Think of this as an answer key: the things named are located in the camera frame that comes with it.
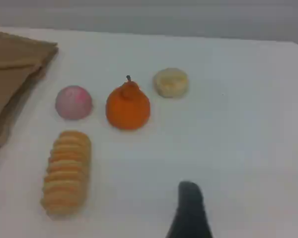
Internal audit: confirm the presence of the brown burlap bag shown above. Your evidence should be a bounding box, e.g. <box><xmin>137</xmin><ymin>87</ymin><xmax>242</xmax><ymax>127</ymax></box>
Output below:
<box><xmin>0</xmin><ymin>30</ymin><xmax>59</xmax><ymax>164</ymax></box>

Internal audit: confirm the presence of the orange striped croissant toy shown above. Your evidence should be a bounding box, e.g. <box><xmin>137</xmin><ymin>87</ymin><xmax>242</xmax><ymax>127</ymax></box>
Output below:
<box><xmin>40</xmin><ymin>130</ymin><xmax>92</xmax><ymax>219</ymax></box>

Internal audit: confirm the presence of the round beige bread roll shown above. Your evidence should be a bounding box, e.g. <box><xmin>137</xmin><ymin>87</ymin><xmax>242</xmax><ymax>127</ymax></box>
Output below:
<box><xmin>152</xmin><ymin>67</ymin><xmax>189</xmax><ymax>99</ymax></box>

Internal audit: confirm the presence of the orange fruit with stem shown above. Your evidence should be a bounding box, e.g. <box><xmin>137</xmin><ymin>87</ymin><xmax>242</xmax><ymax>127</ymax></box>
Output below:
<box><xmin>105</xmin><ymin>75</ymin><xmax>151</xmax><ymax>131</ymax></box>

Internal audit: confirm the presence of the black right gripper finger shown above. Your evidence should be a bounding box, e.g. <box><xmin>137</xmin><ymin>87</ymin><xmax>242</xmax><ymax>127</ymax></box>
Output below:
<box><xmin>165</xmin><ymin>180</ymin><xmax>214</xmax><ymax>238</ymax></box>

